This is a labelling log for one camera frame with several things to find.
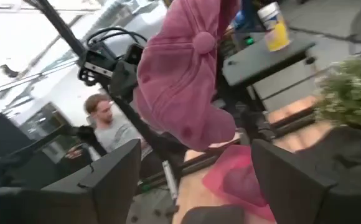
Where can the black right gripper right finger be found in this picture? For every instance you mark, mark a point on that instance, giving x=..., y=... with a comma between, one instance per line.
x=283, y=183

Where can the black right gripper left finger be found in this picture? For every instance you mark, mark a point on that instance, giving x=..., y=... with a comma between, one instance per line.
x=112, y=183

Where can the pink plastic tray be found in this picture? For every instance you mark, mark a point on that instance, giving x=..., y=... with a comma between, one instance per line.
x=236, y=183

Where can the person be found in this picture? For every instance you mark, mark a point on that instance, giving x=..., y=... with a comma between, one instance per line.
x=115, y=130

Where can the green potted plant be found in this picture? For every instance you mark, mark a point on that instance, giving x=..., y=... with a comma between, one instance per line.
x=351, y=93

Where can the black and white cabinet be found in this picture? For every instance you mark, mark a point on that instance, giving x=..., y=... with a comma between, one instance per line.
x=267, y=68

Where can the yellow and white canister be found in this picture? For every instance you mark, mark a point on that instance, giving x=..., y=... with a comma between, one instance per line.
x=275, y=28

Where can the aluminium rail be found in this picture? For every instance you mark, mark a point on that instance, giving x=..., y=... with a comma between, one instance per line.
x=170, y=180

